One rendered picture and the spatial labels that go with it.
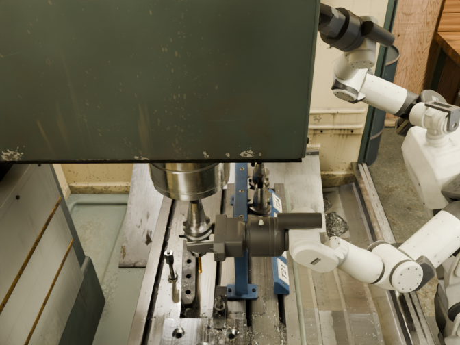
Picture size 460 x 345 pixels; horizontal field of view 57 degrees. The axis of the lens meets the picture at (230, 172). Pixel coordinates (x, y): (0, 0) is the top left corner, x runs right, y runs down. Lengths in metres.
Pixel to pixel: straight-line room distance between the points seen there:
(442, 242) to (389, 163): 2.50
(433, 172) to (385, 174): 2.22
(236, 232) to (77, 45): 0.52
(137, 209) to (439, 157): 1.27
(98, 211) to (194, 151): 1.62
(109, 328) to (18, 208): 0.77
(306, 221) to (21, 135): 0.56
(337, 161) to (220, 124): 1.51
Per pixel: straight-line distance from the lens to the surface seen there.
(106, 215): 2.21
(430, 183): 1.27
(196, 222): 0.90
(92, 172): 2.24
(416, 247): 1.11
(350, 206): 2.07
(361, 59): 1.13
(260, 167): 1.22
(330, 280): 1.64
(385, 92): 1.44
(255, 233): 0.91
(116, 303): 1.78
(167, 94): 0.61
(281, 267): 1.40
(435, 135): 1.29
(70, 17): 0.60
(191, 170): 0.74
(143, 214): 1.95
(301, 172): 1.99
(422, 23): 3.74
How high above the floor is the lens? 2.01
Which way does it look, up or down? 37 degrees down
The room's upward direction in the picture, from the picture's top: 2 degrees counter-clockwise
